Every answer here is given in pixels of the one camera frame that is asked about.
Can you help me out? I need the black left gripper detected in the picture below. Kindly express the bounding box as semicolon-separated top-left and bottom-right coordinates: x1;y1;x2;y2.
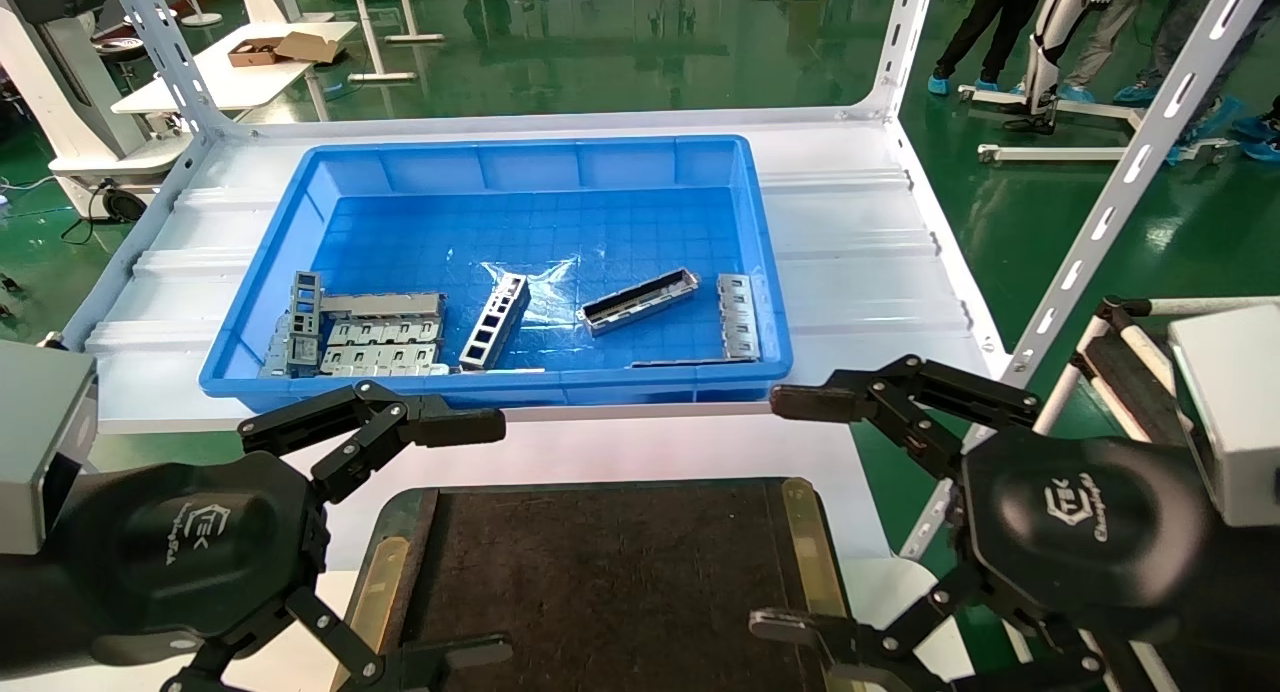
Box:
0;379;513;692

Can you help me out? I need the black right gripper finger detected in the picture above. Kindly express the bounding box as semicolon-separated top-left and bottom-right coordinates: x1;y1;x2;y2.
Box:
770;354;1043;481

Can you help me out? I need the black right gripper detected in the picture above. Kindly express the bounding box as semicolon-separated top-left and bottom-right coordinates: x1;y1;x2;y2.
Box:
748;437;1280;692

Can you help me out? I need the long metal channel part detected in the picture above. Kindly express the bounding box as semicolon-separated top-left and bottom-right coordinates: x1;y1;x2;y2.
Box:
577;268;700;337
322;292;447;323

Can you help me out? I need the slotted metal plate part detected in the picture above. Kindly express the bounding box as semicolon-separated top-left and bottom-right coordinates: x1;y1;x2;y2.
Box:
325;318;444;349
318;344;446;376
716;274;763;362

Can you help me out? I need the small grey metal part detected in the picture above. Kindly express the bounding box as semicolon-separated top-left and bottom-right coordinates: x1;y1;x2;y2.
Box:
262;315;293;378

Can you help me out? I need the black flat container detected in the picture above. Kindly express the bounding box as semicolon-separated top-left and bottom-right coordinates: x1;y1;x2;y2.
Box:
330;477;863;692

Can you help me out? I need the white metal shelf rack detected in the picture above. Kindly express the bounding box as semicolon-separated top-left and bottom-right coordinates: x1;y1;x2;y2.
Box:
60;0;1280;563

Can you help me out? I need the large blue plastic bin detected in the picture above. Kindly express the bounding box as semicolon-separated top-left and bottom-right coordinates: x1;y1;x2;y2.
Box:
198;135;794;413

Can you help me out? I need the white robot stand base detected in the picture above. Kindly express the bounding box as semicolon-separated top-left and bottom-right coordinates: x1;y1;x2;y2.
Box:
958;80;1241;168

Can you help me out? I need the person in black trousers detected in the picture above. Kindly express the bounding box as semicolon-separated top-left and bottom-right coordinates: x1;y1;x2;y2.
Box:
925;0;1049;98

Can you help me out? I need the white black humanoid robot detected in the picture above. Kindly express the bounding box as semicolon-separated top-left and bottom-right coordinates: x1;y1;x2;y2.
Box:
1005;0;1119;135

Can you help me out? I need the person in grey trousers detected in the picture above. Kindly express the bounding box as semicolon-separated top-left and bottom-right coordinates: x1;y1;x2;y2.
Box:
1060;0;1161;105

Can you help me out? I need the white table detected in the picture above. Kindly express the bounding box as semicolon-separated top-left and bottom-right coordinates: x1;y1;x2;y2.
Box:
110;20;358;123

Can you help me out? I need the open cardboard box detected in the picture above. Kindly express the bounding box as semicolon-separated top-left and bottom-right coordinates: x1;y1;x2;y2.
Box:
227;32;341;69

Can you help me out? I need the person with blue shoe covers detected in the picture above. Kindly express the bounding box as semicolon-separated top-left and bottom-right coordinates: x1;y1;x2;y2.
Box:
1115;0;1280;163

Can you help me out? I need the grey windowed metal frame part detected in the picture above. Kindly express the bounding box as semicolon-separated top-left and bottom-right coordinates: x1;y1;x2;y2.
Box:
287;270;324;368
457;275;532;372

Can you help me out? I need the white tube cart frame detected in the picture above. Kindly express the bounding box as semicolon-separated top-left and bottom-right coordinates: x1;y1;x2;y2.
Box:
1030;295;1280;448

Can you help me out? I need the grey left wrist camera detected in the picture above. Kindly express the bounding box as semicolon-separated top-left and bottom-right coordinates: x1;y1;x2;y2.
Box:
0;340;98;555

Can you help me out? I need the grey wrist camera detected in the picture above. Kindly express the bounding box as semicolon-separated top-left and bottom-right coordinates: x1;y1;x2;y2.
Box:
0;340;98;555
1168;304;1280;529

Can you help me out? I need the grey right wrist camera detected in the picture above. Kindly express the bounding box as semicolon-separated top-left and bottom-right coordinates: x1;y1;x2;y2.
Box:
1168;304;1280;529

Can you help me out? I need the white table leg frame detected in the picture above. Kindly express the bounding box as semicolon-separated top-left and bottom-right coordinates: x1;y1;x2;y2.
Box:
305;0;446;83

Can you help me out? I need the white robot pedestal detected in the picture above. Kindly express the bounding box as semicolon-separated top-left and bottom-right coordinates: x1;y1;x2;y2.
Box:
0;0;193;223

